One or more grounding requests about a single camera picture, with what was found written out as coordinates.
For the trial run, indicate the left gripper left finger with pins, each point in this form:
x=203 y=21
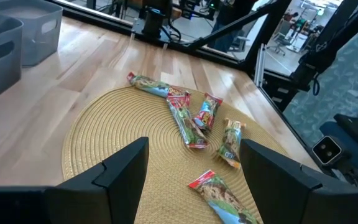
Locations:
x=73 y=202

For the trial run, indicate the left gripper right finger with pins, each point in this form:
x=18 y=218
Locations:
x=291 y=199

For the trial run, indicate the red-trim Chewy granola bar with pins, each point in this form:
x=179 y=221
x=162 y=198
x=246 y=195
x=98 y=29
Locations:
x=225 y=199
x=154 y=85
x=208 y=110

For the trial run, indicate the orange-trim Chewy granola bar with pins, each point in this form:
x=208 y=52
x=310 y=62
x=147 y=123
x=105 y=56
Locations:
x=231 y=141

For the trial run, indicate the long green snack packet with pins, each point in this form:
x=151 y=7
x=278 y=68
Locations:
x=186 y=124

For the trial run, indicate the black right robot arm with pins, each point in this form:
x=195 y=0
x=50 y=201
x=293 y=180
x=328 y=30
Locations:
x=152 y=21

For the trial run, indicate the blue chair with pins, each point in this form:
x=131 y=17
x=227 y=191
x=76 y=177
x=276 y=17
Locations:
x=329 y=128

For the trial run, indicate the round woven tan placemat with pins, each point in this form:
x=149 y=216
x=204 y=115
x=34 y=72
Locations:
x=120 y=124

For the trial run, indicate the translucent grey plastic bin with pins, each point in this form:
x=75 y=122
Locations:
x=39 y=46
x=2 y=77

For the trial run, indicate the grey office chair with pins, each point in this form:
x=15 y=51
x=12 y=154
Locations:
x=279 y=42

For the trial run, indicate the person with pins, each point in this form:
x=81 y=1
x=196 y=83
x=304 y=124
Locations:
x=228 y=34

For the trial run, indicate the small silver depth camera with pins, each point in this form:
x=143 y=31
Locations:
x=326 y=150

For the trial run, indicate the silver aluminium bracket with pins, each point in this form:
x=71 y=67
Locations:
x=260 y=65

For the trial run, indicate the black metal post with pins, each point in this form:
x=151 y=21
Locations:
x=331 y=34

